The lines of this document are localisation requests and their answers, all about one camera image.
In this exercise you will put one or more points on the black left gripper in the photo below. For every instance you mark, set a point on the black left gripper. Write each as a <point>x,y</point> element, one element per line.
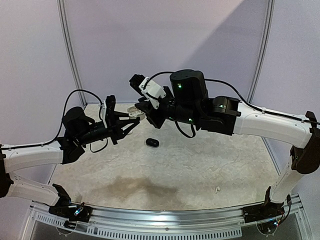
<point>118,131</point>

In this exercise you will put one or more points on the black oval charging case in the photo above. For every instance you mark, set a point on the black oval charging case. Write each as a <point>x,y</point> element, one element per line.
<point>151,142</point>

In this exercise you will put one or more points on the small white charging case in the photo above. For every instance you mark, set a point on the small white charging case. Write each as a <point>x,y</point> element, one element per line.
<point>135,113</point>

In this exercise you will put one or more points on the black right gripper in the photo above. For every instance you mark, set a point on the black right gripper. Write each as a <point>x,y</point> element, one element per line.
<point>157,115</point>

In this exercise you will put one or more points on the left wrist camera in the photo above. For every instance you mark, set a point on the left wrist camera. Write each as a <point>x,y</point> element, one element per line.
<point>108,111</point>

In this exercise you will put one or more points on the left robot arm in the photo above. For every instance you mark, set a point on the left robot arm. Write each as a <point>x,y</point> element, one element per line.
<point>80,130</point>

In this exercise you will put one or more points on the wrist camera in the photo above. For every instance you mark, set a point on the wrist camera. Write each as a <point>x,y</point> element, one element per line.
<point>148,88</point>
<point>108,111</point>

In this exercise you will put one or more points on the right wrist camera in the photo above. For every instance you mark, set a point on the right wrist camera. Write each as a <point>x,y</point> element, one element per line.
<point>148,88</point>

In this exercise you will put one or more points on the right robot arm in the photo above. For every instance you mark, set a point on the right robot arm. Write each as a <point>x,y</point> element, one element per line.
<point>187,101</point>

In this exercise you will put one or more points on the aluminium table front rail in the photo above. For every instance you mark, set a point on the aluminium table front rail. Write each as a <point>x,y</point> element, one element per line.
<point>124,224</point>

